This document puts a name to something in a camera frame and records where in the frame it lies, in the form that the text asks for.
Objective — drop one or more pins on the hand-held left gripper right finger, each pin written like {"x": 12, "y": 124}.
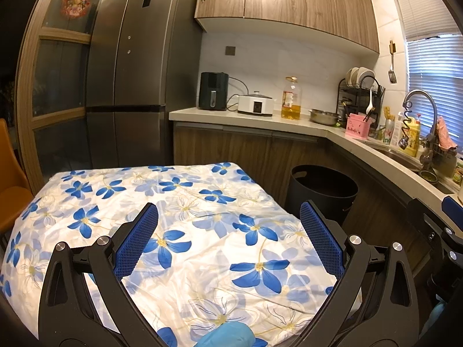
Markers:
{"x": 322, "y": 238}

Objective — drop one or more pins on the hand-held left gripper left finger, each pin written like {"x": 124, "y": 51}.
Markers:
{"x": 139, "y": 238}

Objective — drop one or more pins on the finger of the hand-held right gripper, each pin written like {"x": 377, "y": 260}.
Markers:
{"x": 455, "y": 206}
{"x": 423, "y": 217}

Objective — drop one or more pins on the black trash bin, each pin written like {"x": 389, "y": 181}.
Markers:
{"x": 318, "y": 198}

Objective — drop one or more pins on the person's right hand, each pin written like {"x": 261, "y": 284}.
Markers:
{"x": 437, "y": 318}

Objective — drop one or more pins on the person's left hand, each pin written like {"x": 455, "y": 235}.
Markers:
{"x": 226, "y": 336}

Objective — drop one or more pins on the green labelled jar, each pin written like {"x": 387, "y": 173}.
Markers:
{"x": 458, "y": 173}

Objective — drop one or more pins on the blue floral tablecloth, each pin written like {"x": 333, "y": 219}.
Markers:
{"x": 202, "y": 231}

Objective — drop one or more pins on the steel sink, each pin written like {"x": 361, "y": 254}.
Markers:
{"x": 398, "y": 157}

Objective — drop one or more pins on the pink cloth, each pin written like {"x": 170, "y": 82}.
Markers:
{"x": 445, "y": 133}

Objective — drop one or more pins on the yellow dish soap bottle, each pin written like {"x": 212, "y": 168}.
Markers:
{"x": 412, "y": 141}

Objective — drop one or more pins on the green labelled can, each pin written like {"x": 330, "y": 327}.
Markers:
{"x": 388, "y": 133}

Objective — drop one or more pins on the white plastic bottle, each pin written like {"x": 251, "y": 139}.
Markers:
{"x": 396, "y": 130}

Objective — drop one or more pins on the pink utensil holder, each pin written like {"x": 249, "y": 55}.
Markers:
{"x": 357, "y": 127}

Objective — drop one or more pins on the steel faucet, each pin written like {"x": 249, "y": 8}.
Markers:
{"x": 419, "y": 93}

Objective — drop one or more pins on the steel basin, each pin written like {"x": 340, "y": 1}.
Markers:
{"x": 323, "y": 117}

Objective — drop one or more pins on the white spoon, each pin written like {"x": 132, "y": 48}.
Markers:
{"x": 369, "y": 106}

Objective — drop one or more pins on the black chopsticks bundle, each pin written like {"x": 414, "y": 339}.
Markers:
{"x": 380, "y": 91}

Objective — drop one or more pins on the orange chair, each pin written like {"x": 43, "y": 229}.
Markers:
{"x": 14, "y": 188}

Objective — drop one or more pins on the window blinds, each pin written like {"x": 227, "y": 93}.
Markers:
{"x": 434, "y": 72}

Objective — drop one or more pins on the cooking oil bottle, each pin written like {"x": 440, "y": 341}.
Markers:
{"x": 291, "y": 104}

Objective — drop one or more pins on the black dish rack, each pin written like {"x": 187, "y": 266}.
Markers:
{"x": 349, "y": 97}

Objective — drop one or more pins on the hanging metal spatula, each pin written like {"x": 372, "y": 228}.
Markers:
{"x": 392, "y": 76}

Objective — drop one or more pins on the white rice cooker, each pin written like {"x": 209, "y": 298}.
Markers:
{"x": 255, "y": 105}

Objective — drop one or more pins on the white plate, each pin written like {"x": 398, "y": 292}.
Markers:
{"x": 366, "y": 76}
{"x": 351, "y": 75}

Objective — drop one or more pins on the black air fryer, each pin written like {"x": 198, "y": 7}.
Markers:
{"x": 213, "y": 90}

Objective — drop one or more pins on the grey refrigerator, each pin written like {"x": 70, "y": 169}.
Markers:
{"x": 141, "y": 68}

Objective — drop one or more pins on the wooden glass door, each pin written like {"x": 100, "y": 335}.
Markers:
{"x": 59, "y": 76}

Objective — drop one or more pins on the colourful door sticker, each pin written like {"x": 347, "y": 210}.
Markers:
{"x": 77, "y": 2}

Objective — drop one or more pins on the dark wall outlet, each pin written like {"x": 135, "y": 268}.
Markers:
{"x": 230, "y": 50}

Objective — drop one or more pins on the wooden wall cabinets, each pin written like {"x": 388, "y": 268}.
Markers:
{"x": 289, "y": 3}

